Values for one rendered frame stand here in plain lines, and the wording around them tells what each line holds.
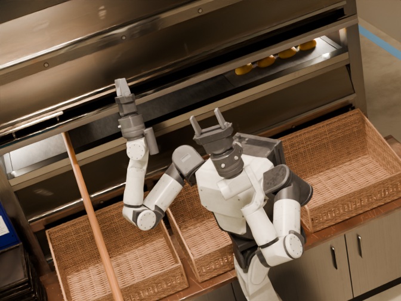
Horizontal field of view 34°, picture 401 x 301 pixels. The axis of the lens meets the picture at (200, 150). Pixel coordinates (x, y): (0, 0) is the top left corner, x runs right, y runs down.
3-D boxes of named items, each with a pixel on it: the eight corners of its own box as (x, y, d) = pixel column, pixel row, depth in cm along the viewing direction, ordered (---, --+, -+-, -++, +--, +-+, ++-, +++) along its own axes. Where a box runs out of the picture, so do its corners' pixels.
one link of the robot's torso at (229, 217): (237, 190, 279) (219, 119, 260) (309, 208, 259) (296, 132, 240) (197, 235, 261) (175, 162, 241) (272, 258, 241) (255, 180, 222)
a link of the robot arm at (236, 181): (212, 176, 202) (228, 205, 207) (244, 160, 202) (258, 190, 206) (205, 162, 212) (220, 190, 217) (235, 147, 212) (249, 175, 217)
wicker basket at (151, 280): (61, 269, 342) (43, 229, 327) (163, 229, 351) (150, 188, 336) (76, 335, 302) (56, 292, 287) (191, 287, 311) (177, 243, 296)
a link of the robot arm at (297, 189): (289, 219, 231) (289, 187, 239) (310, 211, 226) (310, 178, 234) (268, 204, 225) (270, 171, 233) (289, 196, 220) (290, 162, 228)
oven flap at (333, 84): (29, 222, 323) (13, 185, 319) (353, 95, 352) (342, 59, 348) (29, 225, 319) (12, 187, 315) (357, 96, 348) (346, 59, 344)
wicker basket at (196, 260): (167, 227, 351) (154, 186, 336) (264, 188, 361) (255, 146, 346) (198, 285, 311) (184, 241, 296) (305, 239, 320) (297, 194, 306)
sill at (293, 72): (9, 180, 317) (6, 174, 315) (343, 54, 347) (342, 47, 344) (11, 186, 312) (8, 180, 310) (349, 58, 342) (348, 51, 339)
